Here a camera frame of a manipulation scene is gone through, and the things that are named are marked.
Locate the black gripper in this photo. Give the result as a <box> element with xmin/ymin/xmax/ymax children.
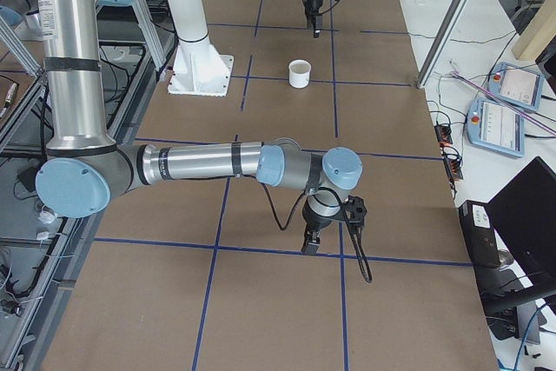
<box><xmin>303</xmin><ymin>0</ymin><xmax>323</xmax><ymax>37</ymax></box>
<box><xmin>301</xmin><ymin>196</ymin><xmax>343</xmax><ymax>255</ymax></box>

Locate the white smiley mug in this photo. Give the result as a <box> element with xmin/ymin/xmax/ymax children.
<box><xmin>288</xmin><ymin>59</ymin><xmax>312</xmax><ymax>89</ymax></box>

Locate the brown paper table cover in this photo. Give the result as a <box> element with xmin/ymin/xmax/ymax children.
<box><xmin>42</xmin><ymin>0</ymin><xmax>497</xmax><ymax>370</ymax></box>

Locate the black power strip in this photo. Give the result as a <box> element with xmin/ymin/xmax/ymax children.
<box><xmin>434</xmin><ymin>123</ymin><xmax>463</xmax><ymax>184</ymax></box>

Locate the near blue teach pendant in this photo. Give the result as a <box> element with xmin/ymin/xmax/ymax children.
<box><xmin>466</xmin><ymin>97</ymin><xmax>525</xmax><ymax>158</ymax></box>

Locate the blue teach pendant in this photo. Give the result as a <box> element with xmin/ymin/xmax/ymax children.
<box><xmin>488</xmin><ymin>62</ymin><xmax>545</xmax><ymax>112</ymax></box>
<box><xmin>466</xmin><ymin>97</ymin><xmax>525</xmax><ymax>158</ymax></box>

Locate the black laptop computer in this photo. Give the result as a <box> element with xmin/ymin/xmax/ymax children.
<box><xmin>458</xmin><ymin>156</ymin><xmax>555</xmax><ymax>315</ymax></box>

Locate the far blue teach pendant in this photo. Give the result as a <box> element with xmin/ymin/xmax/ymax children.
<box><xmin>488</xmin><ymin>62</ymin><xmax>545</xmax><ymax>112</ymax></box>

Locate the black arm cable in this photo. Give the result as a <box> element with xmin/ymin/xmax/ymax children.
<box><xmin>260</xmin><ymin>179</ymin><xmax>374</xmax><ymax>283</ymax></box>

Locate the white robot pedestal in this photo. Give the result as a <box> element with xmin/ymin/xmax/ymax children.
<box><xmin>168</xmin><ymin>0</ymin><xmax>234</xmax><ymax>97</ymax></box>

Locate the aluminium frame post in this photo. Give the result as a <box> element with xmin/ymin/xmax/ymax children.
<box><xmin>416</xmin><ymin>0</ymin><xmax>468</xmax><ymax>89</ymax></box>

